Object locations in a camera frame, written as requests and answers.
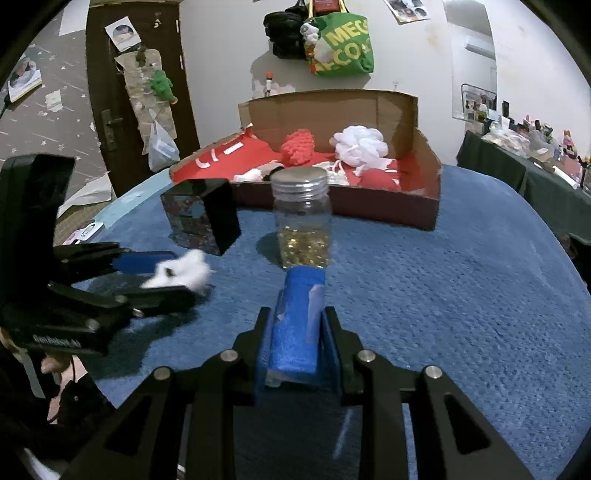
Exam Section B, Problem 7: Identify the glass jar with metal lid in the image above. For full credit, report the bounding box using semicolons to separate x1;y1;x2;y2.
270;167;332;269

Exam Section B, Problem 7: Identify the red soft pouch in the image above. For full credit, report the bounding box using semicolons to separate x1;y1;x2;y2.
358;169;401;191

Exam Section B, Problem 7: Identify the dark wooden door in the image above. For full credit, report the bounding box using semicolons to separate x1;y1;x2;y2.
86;1;199;196

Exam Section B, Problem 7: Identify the black bag on wall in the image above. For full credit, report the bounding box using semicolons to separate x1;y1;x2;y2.
263;1;308;60

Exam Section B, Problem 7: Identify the blue cloth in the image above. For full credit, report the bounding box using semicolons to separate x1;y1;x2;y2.
266;266;325;388

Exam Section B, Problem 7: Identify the photo poster on wall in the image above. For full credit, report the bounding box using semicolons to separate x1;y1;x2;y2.
385;0;430;25

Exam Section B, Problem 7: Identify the white fluffy star scrunchie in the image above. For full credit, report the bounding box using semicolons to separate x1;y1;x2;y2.
141;249;213;296

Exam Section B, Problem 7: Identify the white mesh bath pouf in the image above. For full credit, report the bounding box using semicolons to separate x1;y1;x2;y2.
329;125;389;168

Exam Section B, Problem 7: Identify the clear plastic bag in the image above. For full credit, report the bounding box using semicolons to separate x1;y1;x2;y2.
148;120;180;173

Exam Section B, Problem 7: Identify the red foam fruit net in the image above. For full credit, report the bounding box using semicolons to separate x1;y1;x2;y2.
280;129;315;167

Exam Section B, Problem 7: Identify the red-lined cardboard box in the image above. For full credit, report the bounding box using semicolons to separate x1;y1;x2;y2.
168;89;444;232

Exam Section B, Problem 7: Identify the person's left hand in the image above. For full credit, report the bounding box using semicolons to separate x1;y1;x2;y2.
0;327;89;423

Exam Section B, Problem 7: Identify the dark cloth side table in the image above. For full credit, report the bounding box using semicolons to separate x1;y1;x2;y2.
457;131;591;245

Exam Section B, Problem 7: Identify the dark printed square box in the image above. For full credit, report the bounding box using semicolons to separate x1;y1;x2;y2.
160;178;242;256

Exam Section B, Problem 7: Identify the green tote bag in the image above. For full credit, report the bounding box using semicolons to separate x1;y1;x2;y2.
301;12;375;78

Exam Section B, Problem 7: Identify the green plush toy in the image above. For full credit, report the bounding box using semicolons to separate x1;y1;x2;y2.
150;70;177;104

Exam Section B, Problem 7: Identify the white knitted item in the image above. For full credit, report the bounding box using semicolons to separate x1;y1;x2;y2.
315;161;349;186

